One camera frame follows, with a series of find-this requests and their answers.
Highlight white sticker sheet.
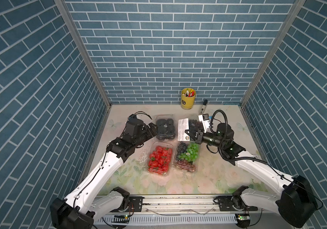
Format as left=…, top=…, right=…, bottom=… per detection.
left=177, top=118, right=189, bottom=142

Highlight clear box of blackberries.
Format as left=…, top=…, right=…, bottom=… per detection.
left=155, top=114, right=176, bottom=141

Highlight clear box of red berries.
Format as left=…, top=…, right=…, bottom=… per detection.
left=147, top=141, right=174, bottom=176

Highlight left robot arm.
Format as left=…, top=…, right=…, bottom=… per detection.
left=50, top=111, right=157, bottom=229

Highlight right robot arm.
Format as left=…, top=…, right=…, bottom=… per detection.
left=178, top=110, right=324, bottom=228

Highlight clear box of dark grapes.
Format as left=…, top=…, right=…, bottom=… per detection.
left=189, top=114, right=204, bottom=135

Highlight clear box of mixed grapes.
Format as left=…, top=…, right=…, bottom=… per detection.
left=174, top=141, right=200, bottom=172

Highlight yellow pen cup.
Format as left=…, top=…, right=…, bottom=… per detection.
left=181, top=88, right=196, bottom=110

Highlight red markers in cup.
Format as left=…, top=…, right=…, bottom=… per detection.
left=183, top=88, right=196, bottom=97

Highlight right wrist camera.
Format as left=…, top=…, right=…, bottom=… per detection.
left=198, top=114, right=211, bottom=133

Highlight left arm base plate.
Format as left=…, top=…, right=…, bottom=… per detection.
left=116, top=196, right=144, bottom=212

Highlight aluminium mounting rail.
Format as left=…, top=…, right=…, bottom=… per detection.
left=62, top=194, right=299, bottom=215

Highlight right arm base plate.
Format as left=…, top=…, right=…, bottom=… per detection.
left=213, top=196, right=258, bottom=212

